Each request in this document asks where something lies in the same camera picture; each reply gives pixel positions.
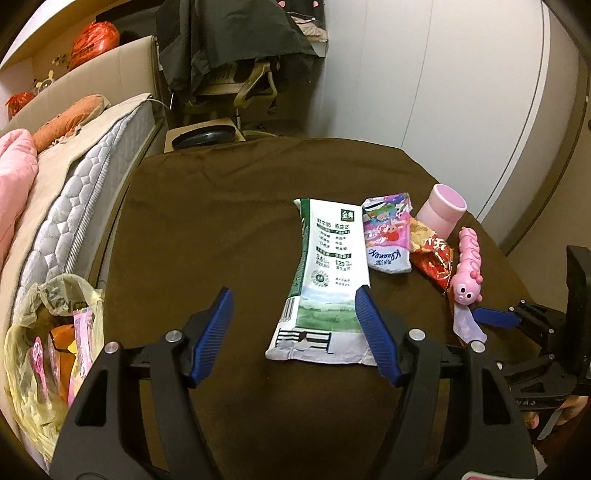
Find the cardboard box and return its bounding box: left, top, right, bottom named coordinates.
left=164, top=118, right=245, bottom=153

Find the pink small snack wrapper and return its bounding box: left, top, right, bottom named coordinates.
left=68, top=307, right=94, bottom=406

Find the white quilted mattress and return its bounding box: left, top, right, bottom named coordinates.
left=1, top=94, right=161, bottom=328

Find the black round disc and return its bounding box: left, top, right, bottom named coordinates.
left=171, top=129, right=235, bottom=151

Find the beige headboard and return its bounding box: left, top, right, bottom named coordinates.
left=1, top=36, right=160, bottom=134

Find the yellow plastic trash bag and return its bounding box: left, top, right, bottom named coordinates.
left=4, top=274, right=104, bottom=463

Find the pink blanket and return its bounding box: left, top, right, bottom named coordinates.
left=0, top=129, right=39, bottom=264

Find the pink cartoon tissue pack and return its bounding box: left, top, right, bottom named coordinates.
left=362, top=192, right=413, bottom=274

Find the pink cylindrical cup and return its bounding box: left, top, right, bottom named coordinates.
left=415, top=183, right=467, bottom=240

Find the red plastic bag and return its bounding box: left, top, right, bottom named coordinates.
left=68, top=21, right=120, bottom=70
left=5, top=91, right=35, bottom=120

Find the beige office chair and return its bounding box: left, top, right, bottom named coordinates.
left=180, top=59, right=280, bottom=128

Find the white green milk carton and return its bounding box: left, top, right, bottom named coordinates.
left=266, top=199, right=376, bottom=366

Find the pink yellow potato chip bag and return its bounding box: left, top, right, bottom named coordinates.
left=30, top=334, right=60, bottom=400

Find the red gold snack bag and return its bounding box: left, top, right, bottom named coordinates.
left=410, top=217, right=454, bottom=292

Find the dark jacket on chair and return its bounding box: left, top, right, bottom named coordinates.
left=155, top=1, right=315, bottom=96

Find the pink caterpillar toy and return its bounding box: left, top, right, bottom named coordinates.
left=451, top=227, right=483, bottom=306

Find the person's right hand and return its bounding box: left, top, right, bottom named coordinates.
left=522, top=395, right=589, bottom=429

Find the orange pillow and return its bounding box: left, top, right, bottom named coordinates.
left=33, top=94, right=110, bottom=153

